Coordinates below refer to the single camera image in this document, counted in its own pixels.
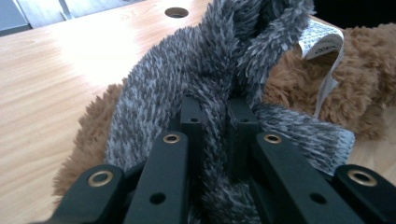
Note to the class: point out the brown teddy bear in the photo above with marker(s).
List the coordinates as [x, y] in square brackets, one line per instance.
[358, 77]

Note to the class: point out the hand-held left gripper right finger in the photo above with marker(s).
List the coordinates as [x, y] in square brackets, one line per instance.
[243, 127]

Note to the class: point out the grey fluffy cloth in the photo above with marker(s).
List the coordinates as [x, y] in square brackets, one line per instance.
[202, 71]

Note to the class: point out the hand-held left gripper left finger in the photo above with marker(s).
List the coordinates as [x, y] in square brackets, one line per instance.
[191, 124]

